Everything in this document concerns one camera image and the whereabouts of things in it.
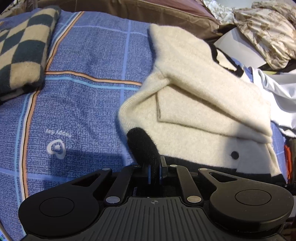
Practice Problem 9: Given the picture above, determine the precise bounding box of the brown maroon mattress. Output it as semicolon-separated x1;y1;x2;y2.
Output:
37;0;223;40

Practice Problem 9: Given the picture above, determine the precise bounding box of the orange folded garment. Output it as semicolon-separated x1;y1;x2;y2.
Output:
284;144;293;183

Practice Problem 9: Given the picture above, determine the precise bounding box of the white cloth garment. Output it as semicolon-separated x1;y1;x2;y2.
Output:
243;66;295;138

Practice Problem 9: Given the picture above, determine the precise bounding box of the white board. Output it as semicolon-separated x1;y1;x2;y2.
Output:
214;28;266;68

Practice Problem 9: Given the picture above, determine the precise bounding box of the checkered beige green blanket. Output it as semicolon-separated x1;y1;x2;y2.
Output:
1;6;61;97

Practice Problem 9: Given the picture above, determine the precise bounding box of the cream knit cardigan black trim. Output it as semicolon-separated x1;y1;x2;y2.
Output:
118;24;285;184

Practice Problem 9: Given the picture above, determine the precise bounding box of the floral beige pillow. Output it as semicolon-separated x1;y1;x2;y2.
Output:
233;1;295;70

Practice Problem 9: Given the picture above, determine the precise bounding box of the blue plaid bed sheet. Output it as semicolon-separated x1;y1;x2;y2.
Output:
1;10;294;240

